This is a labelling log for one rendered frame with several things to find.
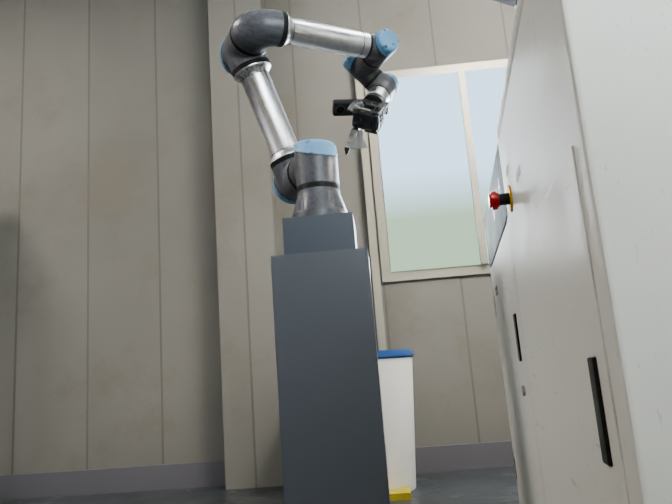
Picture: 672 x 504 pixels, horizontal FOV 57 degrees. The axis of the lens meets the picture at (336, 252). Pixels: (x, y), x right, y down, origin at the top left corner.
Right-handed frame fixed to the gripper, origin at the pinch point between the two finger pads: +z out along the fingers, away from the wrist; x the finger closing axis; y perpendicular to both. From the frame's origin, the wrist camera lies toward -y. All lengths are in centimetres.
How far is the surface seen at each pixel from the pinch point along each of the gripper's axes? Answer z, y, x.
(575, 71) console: 89, 53, -71
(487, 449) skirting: -30, 74, 176
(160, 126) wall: -103, -146, 93
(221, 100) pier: -113, -111, 73
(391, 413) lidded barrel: 2, 29, 127
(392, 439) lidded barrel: 9, 33, 133
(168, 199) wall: -73, -126, 118
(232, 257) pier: -52, -75, 124
